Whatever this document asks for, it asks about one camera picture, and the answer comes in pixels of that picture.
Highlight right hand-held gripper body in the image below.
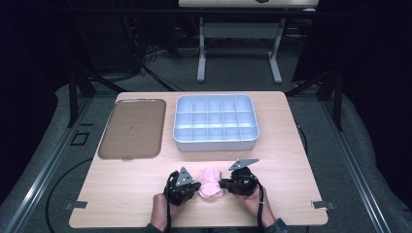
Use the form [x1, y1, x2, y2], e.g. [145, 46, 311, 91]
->
[226, 157, 260, 197]

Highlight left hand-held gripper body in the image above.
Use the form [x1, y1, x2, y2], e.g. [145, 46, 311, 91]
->
[162, 166, 199, 207]

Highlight pink ankle sock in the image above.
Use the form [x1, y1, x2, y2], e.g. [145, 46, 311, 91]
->
[194, 167, 225, 199]

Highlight person's left hand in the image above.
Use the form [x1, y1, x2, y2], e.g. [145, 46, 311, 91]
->
[150, 192, 183, 233]

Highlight white divided storage box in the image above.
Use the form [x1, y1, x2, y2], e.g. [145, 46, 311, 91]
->
[172, 93, 260, 153]

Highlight brown rectangular tray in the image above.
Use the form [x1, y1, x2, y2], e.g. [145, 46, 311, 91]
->
[97, 98, 167, 161]

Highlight black metal stand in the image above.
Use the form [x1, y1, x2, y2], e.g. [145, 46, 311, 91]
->
[66, 66, 129, 129]
[285, 67, 345, 132]

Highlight white-legged wooden desk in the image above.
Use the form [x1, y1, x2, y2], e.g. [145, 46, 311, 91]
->
[178, 0, 321, 84]

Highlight dark equipment rack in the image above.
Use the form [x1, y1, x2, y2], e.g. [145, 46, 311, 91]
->
[120, 14, 145, 74]

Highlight black horizontal bar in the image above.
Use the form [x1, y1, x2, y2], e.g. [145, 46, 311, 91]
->
[62, 7, 325, 17]

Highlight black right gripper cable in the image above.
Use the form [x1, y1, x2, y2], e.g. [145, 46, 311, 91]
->
[249, 174, 266, 233]

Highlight black cable on floor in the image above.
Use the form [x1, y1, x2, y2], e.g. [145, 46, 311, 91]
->
[45, 157, 94, 233]
[294, 121, 309, 155]

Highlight aluminium floor rail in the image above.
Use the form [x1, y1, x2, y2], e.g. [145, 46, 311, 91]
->
[0, 96, 95, 233]
[320, 99, 394, 233]

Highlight bundle of background cables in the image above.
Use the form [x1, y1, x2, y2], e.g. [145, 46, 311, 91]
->
[141, 42, 202, 64]

